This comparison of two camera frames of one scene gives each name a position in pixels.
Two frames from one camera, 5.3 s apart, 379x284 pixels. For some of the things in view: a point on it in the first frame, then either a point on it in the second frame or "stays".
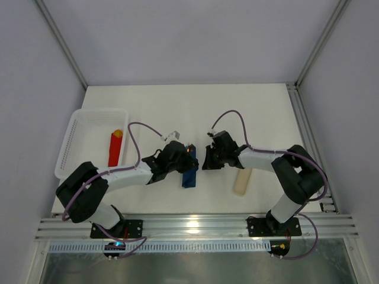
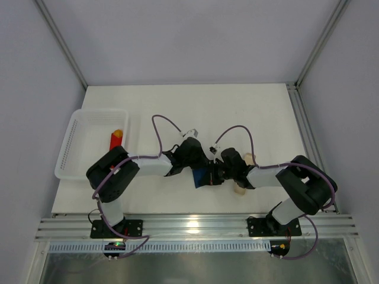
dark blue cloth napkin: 189,178 -> 201,177
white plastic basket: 88,139 stays
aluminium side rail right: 328,202 stays
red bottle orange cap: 116,139 stays
